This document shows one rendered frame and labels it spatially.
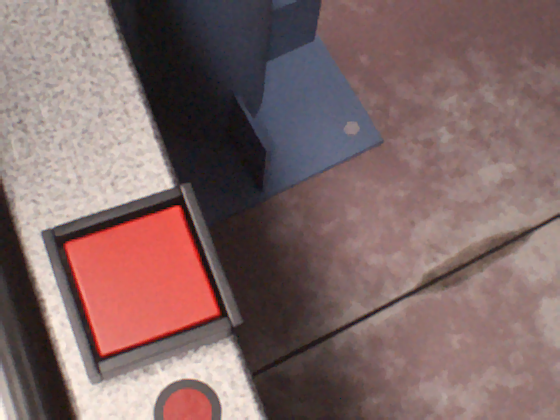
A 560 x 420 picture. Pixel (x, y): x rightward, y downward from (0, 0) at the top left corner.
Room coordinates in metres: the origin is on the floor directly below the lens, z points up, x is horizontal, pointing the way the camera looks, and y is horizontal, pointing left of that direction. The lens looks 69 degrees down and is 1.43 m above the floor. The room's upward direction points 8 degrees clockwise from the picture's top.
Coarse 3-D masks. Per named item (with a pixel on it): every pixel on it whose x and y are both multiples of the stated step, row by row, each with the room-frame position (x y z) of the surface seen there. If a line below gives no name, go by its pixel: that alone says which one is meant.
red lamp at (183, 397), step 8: (176, 392) 0.10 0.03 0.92; (184, 392) 0.10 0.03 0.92; (192, 392) 0.10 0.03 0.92; (200, 392) 0.10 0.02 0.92; (168, 400) 0.09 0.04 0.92; (176, 400) 0.10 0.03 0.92; (184, 400) 0.10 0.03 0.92; (192, 400) 0.10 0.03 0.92; (200, 400) 0.10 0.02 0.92; (208, 400) 0.10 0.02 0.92; (168, 408) 0.09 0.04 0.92; (176, 408) 0.09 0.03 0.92; (184, 408) 0.09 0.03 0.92; (192, 408) 0.09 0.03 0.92; (200, 408) 0.09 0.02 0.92; (208, 408) 0.09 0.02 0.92; (168, 416) 0.09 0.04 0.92; (176, 416) 0.09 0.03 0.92; (184, 416) 0.09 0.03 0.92; (192, 416) 0.09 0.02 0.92; (200, 416) 0.09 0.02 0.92; (208, 416) 0.09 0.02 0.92
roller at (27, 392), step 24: (0, 240) 0.16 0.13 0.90; (0, 264) 0.15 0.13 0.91; (0, 288) 0.14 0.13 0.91; (0, 312) 0.12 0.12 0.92; (24, 312) 0.13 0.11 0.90; (0, 336) 0.11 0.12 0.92; (24, 336) 0.12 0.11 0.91; (0, 360) 0.10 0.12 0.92; (24, 360) 0.10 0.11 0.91; (0, 384) 0.09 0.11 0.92; (24, 384) 0.09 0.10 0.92; (0, 408) 0.08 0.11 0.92; (24, 408) 0.08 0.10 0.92; (48, 408) 0.08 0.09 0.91
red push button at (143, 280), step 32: (128, 224) 0.17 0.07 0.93; (160, 224) 0.18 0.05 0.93; (96, 256) 0.15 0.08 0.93; (128, 256) 0.16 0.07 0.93; (160, 256) 0.16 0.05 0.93; (192, 256) 0.16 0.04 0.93; (96, 288) 0.14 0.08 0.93; (128, 288) 0.14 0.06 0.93; (160, 288) 0.14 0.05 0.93; (192, 288) 0.15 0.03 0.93; (96, 320) 0.12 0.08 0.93; (128, 320) 0.13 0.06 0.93; (160, 320) 0.13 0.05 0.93; (192, 320) 0.13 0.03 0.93
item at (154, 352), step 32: (160, 192) 0.19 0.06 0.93; (192, 192) 0.19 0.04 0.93; (64, 224) 0.17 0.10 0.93; (96, 224) 0.17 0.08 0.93; (192, 224) 0.18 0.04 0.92; (64, 288) 0.14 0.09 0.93; (224, 288) 0.15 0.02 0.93; (224, 320) 0.13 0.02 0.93; (128, 352) 0.11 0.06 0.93; (160, 352) 0.11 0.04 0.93
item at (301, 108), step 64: (128, 0) 0.84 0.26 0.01; (192, 0) 0.63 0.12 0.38; (256, 0) 0.67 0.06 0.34; (320, 0) 0.82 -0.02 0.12; (192, 64) 0.63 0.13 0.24; (256, 64) 0.68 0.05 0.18; (320, 64) 0.78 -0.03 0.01; (192, 128) 0.63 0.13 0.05; (256, 128) 0.60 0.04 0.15; (320, 128) 0.68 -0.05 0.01; (256, 192) 0.57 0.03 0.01
